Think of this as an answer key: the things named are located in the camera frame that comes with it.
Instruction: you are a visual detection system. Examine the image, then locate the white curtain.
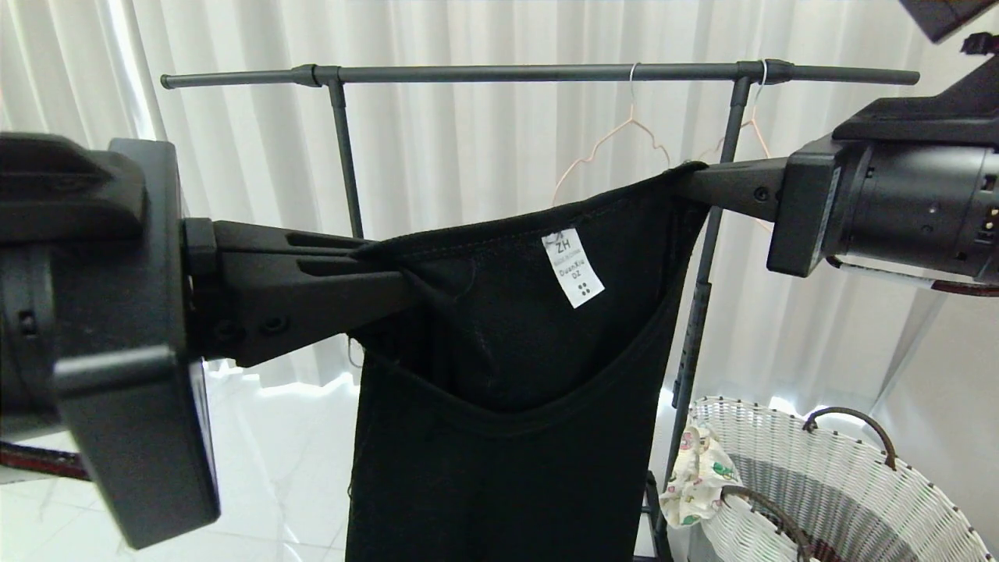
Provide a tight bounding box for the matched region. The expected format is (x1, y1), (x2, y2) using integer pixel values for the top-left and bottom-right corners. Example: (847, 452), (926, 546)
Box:
(0, 0), (999, 414)

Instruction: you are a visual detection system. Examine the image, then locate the black sleeveless top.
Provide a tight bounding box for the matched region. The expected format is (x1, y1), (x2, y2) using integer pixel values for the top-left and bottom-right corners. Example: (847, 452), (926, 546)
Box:
(343, 160), (711, 562)

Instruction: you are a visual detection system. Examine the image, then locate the black clothes rack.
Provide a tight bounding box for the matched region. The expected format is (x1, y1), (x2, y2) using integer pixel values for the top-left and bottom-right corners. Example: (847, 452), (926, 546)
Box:
(160, 59), (920, 562)

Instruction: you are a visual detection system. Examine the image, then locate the pink clothes hanger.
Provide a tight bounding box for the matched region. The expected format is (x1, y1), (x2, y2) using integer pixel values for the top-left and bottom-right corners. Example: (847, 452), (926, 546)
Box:
(695, 61), (775, 161)
(553, 64), (672, 208)

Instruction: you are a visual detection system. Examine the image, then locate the white laundry basket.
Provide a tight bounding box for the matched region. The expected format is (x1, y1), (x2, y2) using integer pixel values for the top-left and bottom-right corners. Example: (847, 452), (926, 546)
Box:
(687, 397), (994, 562)

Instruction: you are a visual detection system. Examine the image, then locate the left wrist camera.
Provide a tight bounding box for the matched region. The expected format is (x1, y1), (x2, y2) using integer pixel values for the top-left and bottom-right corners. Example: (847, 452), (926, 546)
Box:
(0, 133), (149, 239)

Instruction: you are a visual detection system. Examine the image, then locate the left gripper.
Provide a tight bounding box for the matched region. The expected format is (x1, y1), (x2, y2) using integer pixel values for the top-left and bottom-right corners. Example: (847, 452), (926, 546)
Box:
(0, 139), (416, 550)

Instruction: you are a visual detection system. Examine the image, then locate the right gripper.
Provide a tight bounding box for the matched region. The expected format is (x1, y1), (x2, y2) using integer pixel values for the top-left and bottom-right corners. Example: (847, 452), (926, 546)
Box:
(768, 140), (999, 283)

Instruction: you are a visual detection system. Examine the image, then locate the cream printed garment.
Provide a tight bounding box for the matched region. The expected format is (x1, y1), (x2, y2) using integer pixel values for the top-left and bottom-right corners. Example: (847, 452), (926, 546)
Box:
(659, 424), (742, 530)

